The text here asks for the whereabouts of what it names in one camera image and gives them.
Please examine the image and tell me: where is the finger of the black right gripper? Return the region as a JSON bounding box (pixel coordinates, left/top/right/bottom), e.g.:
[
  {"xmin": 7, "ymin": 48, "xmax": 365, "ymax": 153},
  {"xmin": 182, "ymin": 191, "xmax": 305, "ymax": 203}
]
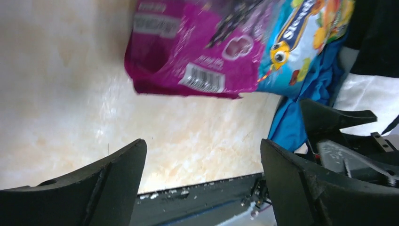
[{"xmin": 300, "ymin": 99, "xmax": 377, "ymax": 141}]

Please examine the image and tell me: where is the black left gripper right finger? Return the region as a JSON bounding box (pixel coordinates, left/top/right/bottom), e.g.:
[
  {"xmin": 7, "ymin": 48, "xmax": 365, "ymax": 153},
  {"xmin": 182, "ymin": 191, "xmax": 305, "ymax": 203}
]
[{"xmin": 260, "ymin": 139, "xmax": 399, "ymax": 226}]

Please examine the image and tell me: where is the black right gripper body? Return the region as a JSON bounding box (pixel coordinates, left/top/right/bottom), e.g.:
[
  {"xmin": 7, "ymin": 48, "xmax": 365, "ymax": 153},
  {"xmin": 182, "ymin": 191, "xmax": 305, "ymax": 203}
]
[{"xmin": 307, "ymin": 132, "xmax": 399, "ymax": 188}]

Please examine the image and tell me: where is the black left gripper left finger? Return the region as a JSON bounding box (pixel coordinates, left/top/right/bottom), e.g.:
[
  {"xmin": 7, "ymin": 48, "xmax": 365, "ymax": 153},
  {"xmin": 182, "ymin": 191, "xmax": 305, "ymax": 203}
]
[{"xmin": 0, "ymin": 139, "xmax": 147, "ymax": 226}]

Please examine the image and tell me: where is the blue Skittles candy bag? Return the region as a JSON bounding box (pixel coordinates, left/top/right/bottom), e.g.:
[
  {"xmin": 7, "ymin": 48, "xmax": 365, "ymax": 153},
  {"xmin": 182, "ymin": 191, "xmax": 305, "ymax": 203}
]
[{"xmin": 257, "ymin": 0, "xmax": 355, "ymax": 99}]

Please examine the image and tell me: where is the purple grape candy bag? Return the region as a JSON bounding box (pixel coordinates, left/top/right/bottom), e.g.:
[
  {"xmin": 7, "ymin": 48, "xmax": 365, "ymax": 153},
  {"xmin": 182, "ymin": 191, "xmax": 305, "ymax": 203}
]
[{"xmin": 125, "ymin": 0, "xmax": 280, "ymax": 99}]

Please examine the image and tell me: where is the blue cloth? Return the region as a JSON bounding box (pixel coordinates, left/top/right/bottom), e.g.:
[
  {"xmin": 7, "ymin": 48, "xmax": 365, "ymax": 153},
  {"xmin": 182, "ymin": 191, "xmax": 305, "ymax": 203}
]
[{"xmin": 268, "ymin": 34, "xmax": 348, "ymax": 153}]

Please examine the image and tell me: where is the black white checkered pillow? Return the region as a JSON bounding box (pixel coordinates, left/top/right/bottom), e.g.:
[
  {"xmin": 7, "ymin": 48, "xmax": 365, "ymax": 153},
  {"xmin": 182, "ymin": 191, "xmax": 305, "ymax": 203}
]
[{"xmin": 334, "ymin": 0, "xmax": 399, "ymax": 136}]

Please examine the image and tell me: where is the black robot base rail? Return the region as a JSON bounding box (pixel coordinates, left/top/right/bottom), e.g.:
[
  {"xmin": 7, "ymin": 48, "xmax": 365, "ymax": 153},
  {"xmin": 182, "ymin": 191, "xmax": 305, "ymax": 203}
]
[{"xmin": 129, "ymin": 173, "xmax": 270, "ymax": 226}]

